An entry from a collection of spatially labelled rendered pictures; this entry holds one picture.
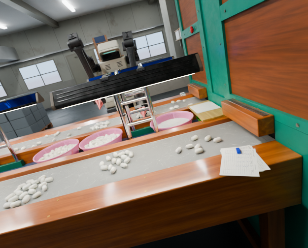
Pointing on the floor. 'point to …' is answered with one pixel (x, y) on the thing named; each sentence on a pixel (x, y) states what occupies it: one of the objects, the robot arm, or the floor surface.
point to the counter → (168, 85)
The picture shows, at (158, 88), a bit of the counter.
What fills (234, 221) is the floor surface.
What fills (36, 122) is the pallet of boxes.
